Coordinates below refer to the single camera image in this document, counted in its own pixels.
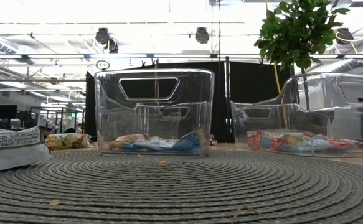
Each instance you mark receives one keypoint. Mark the blue green granola bar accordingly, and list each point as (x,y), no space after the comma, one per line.
(10,155)
(175,144)

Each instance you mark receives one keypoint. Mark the red granola bar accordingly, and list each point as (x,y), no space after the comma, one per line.
(262,141)
(340,143)

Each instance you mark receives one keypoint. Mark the green yellow granola bar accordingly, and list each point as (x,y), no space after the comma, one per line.
(66,141)

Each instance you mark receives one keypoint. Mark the granola crumb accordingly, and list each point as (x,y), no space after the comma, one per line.
(55,202)
(163,163)

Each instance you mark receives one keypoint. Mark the clear plastic bin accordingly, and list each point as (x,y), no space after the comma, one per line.
(256,121)
(200,124)

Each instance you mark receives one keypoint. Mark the curtain support stand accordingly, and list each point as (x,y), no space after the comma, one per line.
(156,63)
(228,93)

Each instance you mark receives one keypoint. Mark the black curtain partition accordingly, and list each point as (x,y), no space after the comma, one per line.
(249,84)

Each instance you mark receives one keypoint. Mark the black round ceiling spotlight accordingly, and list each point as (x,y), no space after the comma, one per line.
(102,35)
(113,46)
(202,35)
(344,35)

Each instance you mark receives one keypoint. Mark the grey round woven placemat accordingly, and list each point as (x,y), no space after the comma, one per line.
(181,193)

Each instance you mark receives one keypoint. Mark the green potted plant black pot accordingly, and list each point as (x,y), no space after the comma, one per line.
(293,34)

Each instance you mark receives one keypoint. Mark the black computer monitor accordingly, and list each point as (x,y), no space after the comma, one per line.
(6,112)

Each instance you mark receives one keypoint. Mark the black workstation frame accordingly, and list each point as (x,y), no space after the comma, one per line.
(59,119)

